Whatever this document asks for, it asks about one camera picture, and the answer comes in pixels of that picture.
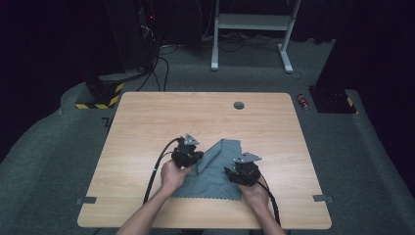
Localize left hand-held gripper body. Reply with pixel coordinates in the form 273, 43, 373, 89
170, 132, 201, 169

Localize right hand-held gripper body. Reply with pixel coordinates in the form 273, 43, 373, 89
228, 151, 263, 188

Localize grey cloth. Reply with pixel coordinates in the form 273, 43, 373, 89
171, 138, 245, 201

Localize person's left hand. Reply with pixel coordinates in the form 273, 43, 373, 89
160, 159, 194, 198

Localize person's right hand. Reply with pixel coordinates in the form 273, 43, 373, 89
237, 175, 271, 212

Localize grey tape strip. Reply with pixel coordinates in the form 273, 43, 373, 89
311, 194, 335, 205
74, 196, 98, 206

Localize red can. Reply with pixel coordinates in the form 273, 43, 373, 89
296, 93, 310, 112

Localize black yellow striped stand base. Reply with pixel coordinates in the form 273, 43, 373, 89
74, 73, 126, 111

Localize black computer tower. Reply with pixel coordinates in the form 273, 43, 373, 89
103, 0, 161, 72

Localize white metal stand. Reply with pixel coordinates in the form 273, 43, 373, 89
210, 0, 303, 74

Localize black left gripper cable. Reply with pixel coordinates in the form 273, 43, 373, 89
142, 136, 182, 206

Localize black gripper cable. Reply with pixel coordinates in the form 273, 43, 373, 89
255, 180, 282, 227
142, 136, 182, 206

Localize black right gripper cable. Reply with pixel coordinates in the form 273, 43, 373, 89
255, 180, 282, 227

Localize black floor cables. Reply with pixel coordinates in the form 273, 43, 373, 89
136, 43, 179, 93

